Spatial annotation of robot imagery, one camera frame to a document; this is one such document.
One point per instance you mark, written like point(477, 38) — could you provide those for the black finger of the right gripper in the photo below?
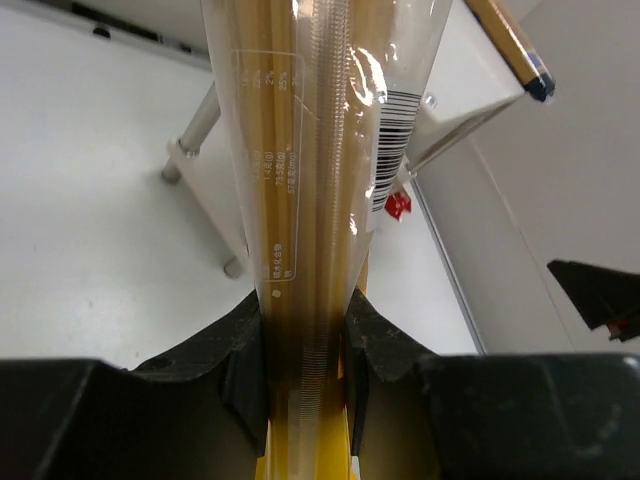
point(603, 297)

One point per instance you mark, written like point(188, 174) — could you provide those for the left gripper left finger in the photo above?
point(195, 411)

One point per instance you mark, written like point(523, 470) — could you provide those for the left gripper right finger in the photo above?
point(413, 414)

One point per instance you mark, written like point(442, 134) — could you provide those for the red spaghetti bag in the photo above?
point(397, 204)

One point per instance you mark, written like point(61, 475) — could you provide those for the brown spaghetti bag dark ends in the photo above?
point(515, 48)

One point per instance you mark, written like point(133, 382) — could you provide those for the yellow spaghetti bag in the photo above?
point(320, 99)

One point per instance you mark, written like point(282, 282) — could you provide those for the white two-tier shelf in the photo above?
point(469, 84)

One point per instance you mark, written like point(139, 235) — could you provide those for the aluminium frame rail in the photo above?
point(449, 269)

